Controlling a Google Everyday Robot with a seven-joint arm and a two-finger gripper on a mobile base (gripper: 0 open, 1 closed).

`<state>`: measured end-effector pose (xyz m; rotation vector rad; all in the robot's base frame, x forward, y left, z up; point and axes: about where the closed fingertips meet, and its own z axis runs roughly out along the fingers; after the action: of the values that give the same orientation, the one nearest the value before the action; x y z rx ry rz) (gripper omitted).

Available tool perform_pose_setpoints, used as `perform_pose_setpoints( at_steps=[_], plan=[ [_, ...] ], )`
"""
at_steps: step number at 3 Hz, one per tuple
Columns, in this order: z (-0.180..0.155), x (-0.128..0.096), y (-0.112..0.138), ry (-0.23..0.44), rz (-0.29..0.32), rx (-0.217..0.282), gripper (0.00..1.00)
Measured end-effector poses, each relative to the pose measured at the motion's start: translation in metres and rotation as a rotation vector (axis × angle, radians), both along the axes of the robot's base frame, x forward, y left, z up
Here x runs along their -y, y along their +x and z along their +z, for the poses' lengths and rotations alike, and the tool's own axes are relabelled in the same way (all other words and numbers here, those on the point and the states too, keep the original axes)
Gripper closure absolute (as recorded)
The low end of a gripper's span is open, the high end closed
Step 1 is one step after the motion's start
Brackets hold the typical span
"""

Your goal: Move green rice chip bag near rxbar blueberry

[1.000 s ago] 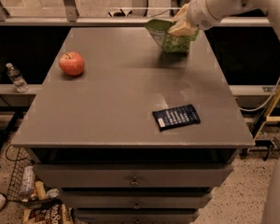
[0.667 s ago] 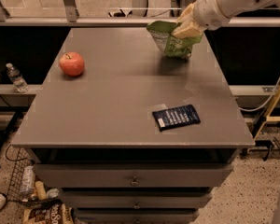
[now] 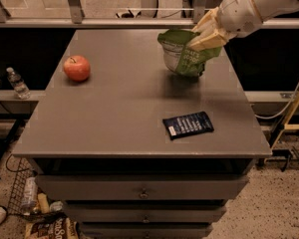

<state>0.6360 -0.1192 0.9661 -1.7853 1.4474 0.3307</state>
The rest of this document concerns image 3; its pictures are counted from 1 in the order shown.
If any clear plastic water bottle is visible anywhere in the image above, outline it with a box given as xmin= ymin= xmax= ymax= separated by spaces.
xmin=6 ymin=67 xmax=30 ymax=100

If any middle drawer round knob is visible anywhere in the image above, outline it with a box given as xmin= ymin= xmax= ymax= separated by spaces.
xmin=143 ymin=216 xmax=150 ymax=224

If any drawer round knob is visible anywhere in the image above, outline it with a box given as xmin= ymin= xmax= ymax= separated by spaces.
xmin=139 ymin=189 xmax=149 ymax=199
xmin=143 ymin=216 xmax=150 ymax=224

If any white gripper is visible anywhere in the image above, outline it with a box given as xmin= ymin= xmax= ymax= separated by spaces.
xmin=186 ymin=0 xmax=262 ymax=51

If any grey drawer cabinet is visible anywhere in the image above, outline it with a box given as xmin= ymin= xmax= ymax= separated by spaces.
xmin=14 ymin=30 xmax=270 ymax=239

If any green rice chip bag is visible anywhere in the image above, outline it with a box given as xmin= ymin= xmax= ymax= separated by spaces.
xmin=157 ymin=29 xmax=221 ymax=77

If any black wire basket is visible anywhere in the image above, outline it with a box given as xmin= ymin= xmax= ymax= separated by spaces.
xmin=8 ymin=158 xmax=37 ymax=217

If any grey metal railing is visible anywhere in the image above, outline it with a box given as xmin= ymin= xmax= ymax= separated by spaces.
xmin=0 ymin=0 xmax=299 ymax=29

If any top drawer round knob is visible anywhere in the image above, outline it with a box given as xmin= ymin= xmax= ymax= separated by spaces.
xmin=139 ymin=189 xmax=149 ymax=199

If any yellow metal stand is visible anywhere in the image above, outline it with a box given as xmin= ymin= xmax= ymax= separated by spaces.
xmin=264 ymin=77 xmax=299 ymax=171

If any red apple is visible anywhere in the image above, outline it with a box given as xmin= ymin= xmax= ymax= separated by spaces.
xmin=63 ymin=55 xmax=91 ymax=82

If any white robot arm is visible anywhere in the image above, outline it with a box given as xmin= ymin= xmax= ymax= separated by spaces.
xmin=187 ymin=0 xmax=299 ymax=51

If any brown snack bag on floor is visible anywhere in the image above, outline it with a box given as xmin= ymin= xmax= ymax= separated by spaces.
xmin=25 ymin=217 xmax=79 ymax=239

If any dark blue rxbar wrapper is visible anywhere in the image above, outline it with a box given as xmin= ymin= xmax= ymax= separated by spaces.
xmin=162 ymin=112 xmax=214 ymax=140

